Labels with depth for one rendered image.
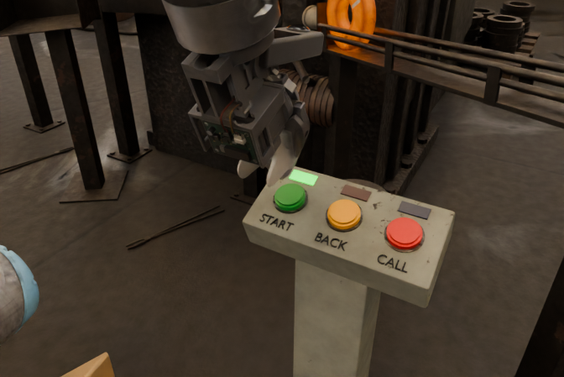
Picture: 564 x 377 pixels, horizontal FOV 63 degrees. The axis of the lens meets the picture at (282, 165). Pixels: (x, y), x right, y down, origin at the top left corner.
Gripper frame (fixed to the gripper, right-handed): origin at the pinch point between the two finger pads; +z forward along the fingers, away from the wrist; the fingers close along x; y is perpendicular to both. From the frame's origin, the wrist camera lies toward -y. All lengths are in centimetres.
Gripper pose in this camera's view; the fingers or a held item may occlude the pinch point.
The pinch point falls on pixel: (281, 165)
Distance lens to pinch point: 55.0
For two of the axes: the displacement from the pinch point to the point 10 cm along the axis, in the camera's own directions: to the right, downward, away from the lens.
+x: 8.7, 2.5, -4.2
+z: 1.7, 6.6, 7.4
